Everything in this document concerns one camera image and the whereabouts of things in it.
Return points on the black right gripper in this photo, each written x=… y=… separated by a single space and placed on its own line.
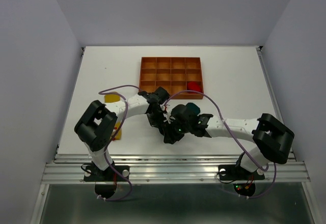
x=169 y=136

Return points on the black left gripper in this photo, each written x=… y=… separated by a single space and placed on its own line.
x=157 y=122

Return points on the dark green sock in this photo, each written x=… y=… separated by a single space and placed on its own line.
x=193 y=107

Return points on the red sock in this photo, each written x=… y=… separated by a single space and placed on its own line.
x=193 y=87

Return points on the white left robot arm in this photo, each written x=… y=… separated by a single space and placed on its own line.
x=96 y=125

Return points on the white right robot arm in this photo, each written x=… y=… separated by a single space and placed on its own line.
x=273 y=140

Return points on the orange compartment tray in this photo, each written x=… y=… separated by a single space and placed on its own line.
x=171 y=73

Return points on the yellow sock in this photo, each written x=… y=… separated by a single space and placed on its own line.
x=110 y=98

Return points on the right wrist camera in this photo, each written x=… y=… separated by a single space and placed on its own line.
x=167 y=110

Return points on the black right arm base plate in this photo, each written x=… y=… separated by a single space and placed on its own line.
x=231 y=172

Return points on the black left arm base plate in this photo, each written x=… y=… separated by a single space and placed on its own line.
x=93 y=174

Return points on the aluminium mounting rail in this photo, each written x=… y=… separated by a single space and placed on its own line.
x=166 y=169

